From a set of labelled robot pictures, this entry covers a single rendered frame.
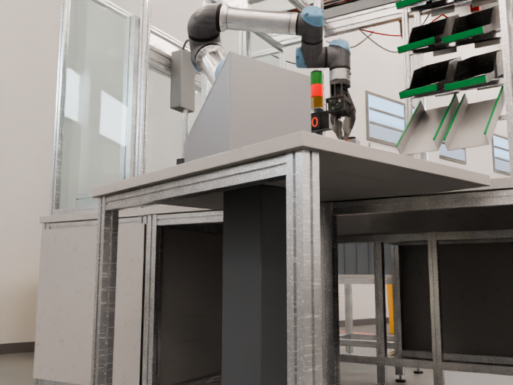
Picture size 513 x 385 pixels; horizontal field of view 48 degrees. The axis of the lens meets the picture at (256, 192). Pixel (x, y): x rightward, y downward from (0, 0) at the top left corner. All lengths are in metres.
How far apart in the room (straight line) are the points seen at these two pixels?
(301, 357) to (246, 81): 0.73
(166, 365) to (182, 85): 1.36
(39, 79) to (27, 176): 0.85
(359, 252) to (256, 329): 2.60
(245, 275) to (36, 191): 3.80
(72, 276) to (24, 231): 2.60
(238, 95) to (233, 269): 0.46
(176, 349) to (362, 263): 1.94
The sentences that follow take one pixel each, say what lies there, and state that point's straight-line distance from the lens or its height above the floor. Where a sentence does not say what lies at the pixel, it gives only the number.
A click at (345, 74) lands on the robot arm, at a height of 1.29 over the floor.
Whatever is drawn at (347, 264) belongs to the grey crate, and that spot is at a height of 0.69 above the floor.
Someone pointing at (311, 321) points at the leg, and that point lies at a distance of 1.07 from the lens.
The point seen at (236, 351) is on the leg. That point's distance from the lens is 1.53.
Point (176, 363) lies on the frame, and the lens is 2.40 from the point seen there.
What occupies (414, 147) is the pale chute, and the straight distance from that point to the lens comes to 1.95.
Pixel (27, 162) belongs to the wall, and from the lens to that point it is 5.17.
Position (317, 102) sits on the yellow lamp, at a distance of 2.31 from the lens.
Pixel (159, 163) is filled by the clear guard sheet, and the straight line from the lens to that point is 3.23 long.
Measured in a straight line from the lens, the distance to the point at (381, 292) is 3.21.
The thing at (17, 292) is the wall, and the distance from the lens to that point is 5.07.
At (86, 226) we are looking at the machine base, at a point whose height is 0.80.
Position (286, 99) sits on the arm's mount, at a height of 1.07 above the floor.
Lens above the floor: 0.59
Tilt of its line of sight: 9 degrees up
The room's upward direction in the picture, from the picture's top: straight up
